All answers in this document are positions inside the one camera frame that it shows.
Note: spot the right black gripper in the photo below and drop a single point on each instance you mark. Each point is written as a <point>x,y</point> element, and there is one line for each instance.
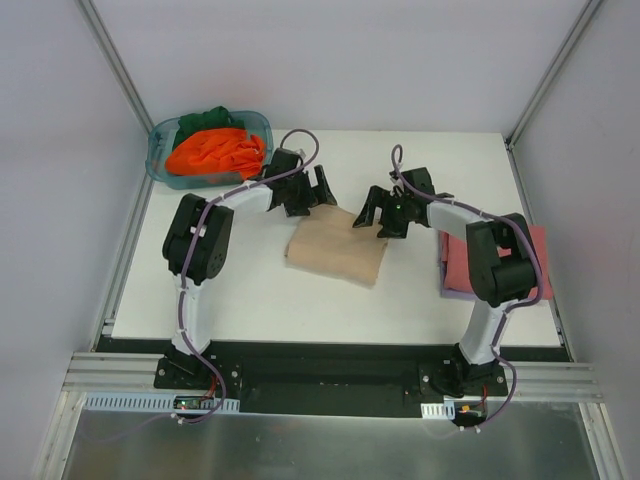
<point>386,209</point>

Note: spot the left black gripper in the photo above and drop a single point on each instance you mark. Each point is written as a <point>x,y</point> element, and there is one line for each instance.
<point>305,189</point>

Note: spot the beige t shirt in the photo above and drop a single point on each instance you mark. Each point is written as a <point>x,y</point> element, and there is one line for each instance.
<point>326,243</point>

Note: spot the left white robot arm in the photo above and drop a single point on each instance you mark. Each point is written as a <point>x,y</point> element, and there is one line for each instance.
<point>196,248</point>

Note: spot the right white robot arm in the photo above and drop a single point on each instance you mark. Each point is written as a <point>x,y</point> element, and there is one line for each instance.
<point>503,267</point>

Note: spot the orange t shirt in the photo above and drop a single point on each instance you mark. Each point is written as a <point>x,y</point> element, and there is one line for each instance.
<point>218,151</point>

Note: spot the folded red t shirt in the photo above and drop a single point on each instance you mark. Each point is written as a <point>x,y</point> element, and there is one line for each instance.
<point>538,235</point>

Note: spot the green t shirt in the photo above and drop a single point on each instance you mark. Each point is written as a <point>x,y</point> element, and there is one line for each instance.
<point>216,118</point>

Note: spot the teal plastic basket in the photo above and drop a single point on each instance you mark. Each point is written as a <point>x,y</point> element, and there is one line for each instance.
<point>160,147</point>

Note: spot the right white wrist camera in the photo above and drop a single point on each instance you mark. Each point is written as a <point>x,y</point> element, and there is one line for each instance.
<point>397,189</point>

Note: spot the right aluminium frame post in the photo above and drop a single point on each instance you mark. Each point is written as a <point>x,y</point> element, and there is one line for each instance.
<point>568,46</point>

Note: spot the aluminium frame post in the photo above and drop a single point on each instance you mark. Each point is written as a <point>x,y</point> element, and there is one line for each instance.
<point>108,48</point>
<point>568,46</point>

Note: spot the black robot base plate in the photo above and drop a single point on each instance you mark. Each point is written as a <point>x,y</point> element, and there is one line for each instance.
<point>350,380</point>

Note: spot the left aluminium frame post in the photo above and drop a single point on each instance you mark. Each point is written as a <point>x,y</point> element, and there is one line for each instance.
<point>108,48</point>

